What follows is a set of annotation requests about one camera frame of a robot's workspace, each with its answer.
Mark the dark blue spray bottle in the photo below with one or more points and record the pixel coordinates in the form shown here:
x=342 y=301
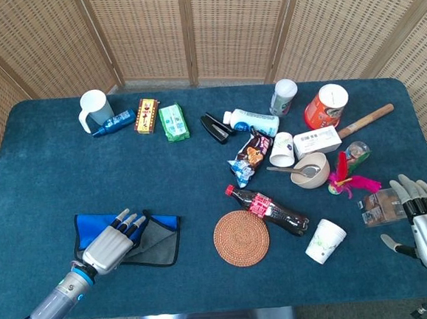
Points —
x=116 y=122

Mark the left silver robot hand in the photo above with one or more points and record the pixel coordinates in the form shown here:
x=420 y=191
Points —
x=106 y=249

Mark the red and yellow carton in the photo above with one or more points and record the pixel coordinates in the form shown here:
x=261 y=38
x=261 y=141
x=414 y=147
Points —
x=146 y=116

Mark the dark blue tablecloth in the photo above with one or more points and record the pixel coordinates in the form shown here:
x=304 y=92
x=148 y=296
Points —
x=88 y=169

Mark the plain white paper cup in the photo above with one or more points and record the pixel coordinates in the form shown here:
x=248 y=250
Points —
x=282 y=150

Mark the clear box of brown pastries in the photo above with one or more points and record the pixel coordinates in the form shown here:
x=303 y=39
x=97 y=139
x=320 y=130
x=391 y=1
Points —
x=378 y=209

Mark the woven bamboo folding screen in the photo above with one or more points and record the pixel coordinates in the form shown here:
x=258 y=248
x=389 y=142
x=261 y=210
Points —
x=151 y=31

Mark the tall white lidded drink cup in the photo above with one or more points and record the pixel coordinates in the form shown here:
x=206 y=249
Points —
x=282 y=98

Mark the cola bottle with red label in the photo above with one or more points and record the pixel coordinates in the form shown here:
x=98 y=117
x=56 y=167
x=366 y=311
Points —
x=273 y=210

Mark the beige bowl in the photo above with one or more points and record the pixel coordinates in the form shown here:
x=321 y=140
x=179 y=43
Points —
x=311 y=181

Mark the wooden rolling pin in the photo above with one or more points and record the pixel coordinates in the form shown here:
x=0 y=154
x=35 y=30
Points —
x=366 y=121

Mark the white bottle with blue label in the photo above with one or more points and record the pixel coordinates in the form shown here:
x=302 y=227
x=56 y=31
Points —
x=255 y=121

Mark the green wet wipes pack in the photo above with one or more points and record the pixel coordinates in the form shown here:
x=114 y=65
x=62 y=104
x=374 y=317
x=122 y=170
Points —
x=174 y=122

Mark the small clear snack jar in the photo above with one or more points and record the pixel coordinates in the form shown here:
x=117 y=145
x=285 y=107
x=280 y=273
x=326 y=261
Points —
x=357 y=152

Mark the orange instant noodle cup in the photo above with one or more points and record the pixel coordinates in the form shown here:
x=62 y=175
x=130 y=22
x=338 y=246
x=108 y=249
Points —
x=324 y=110

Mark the white cardboard box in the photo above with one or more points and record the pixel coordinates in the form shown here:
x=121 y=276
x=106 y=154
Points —
x=317 y=142

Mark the black stapler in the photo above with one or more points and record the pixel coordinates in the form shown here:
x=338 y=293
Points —
x=215 y=130

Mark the paper cup with green print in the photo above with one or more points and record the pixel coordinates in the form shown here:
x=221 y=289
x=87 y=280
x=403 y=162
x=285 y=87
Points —
x=323 y=243

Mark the grey and blue cloth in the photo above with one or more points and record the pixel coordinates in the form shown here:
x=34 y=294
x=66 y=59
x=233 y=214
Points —
x=160 y=241

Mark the brown and blue snack bag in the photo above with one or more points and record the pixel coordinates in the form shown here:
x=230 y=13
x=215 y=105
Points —
x=252 y=156

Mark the pink feather shuttlecock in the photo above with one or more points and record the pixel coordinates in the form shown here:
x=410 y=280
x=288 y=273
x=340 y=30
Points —
x=359 y=183

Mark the round woven rattan coaster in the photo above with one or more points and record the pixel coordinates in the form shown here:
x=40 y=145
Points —
x=242 y=238

